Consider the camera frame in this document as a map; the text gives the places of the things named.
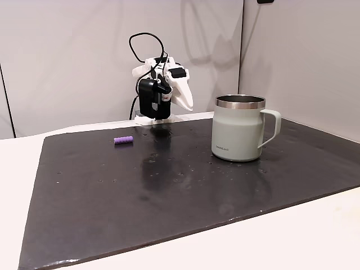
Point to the purple pen grip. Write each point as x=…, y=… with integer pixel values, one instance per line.
x=123, y=140

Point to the pale green steel mug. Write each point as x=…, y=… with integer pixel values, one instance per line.
x=236, y=135

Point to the black table mat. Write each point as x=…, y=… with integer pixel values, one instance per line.
x=168, y=197

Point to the black camera box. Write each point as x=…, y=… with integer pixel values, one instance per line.
x=146, y=98

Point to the black wall-mounted object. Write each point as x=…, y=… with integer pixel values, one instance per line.
x=265, y=1

